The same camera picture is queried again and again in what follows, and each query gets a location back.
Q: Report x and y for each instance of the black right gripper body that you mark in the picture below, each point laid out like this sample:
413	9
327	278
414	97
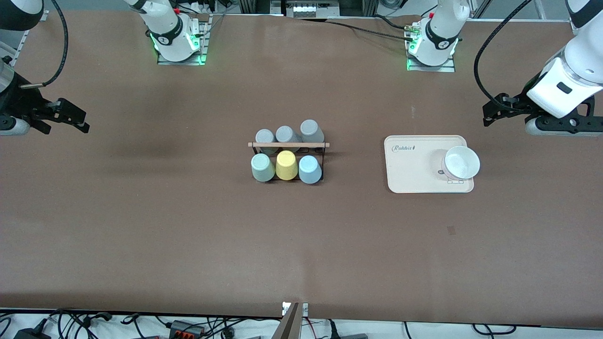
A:
19	101

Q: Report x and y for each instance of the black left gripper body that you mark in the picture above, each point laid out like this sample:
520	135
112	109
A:
517	104

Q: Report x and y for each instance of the pale green cup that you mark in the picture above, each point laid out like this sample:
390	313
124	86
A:
263	168

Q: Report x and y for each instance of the blue cup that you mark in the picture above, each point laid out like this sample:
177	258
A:
310	170

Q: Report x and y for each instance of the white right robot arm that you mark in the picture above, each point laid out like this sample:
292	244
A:
165	23

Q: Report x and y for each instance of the white bowl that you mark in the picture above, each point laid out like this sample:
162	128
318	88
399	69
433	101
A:
461	162

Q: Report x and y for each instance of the beige rectangular tray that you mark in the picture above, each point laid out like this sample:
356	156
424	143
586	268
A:
400	181

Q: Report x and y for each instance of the grey cup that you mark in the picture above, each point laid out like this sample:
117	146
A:
311	129
286	134
264	136

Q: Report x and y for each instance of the yellow cup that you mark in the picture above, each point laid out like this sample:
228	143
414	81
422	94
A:
286	167

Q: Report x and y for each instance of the white power strip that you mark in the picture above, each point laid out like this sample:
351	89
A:
311	9

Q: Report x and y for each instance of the black power adapter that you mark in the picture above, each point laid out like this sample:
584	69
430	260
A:
28	334

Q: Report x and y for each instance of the black terminal block red levers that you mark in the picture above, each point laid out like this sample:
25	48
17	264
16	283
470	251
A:
183	329

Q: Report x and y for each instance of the brown table cover sheet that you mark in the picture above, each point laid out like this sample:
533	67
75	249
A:
301	245

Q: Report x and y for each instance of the aluminium frame rail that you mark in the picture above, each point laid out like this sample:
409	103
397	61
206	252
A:
20	47

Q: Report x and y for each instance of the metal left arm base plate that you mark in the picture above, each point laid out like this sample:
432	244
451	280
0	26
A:
431	69

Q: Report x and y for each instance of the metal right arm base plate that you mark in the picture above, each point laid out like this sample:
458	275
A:
181	62

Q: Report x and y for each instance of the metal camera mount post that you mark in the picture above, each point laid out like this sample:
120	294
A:
289	325

